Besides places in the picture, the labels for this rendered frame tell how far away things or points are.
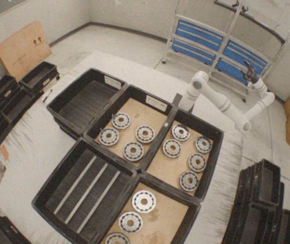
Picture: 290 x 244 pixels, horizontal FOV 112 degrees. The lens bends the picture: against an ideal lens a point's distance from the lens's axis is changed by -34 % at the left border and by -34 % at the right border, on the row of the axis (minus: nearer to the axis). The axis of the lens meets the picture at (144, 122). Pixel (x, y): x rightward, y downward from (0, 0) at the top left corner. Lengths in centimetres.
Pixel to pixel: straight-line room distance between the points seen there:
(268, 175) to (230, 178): 73
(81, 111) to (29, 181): 55
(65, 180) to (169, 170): 50
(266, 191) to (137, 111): 138
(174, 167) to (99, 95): 61
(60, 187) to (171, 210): 52
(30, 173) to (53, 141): 26
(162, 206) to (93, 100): 69
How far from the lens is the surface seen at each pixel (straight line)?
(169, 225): 71
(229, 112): 94
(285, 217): 191
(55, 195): 77
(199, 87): 88
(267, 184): 165
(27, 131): 117
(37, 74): 201
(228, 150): 111
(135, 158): 69
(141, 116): 84
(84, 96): 96
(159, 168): 72
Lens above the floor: 151
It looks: 57 degrees down
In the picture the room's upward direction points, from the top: 11 degrees clockwise
